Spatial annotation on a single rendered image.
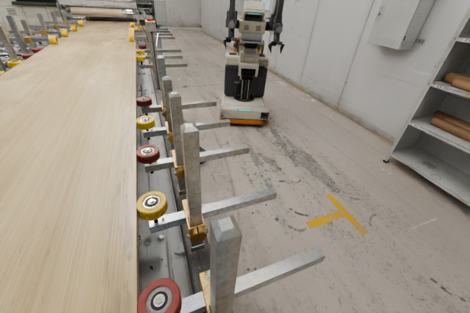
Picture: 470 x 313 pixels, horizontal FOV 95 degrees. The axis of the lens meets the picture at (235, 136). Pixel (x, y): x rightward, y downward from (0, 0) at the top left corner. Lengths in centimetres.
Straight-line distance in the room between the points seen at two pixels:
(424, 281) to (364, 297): 44
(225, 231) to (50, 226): 52
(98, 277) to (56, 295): 7
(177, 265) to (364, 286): 121
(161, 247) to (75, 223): 33
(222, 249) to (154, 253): 61
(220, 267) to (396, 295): 154
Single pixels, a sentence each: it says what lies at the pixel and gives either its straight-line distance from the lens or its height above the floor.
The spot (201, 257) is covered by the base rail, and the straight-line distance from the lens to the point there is 79.
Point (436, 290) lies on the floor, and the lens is 200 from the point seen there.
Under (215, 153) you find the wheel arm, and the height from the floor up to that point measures 85.
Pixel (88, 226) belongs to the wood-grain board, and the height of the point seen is 90.
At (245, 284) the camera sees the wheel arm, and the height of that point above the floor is 84.
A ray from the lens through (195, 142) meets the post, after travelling 49.
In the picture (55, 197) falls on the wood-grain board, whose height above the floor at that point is 90.
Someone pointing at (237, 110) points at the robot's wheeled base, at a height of 24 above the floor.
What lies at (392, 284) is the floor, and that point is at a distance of 185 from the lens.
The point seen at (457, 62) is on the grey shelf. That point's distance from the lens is 277.
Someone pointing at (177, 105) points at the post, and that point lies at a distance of 72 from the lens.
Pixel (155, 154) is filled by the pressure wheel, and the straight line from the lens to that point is 84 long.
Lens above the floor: 140
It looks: 33 degrees down
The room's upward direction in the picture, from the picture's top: 4 degrees clockwise
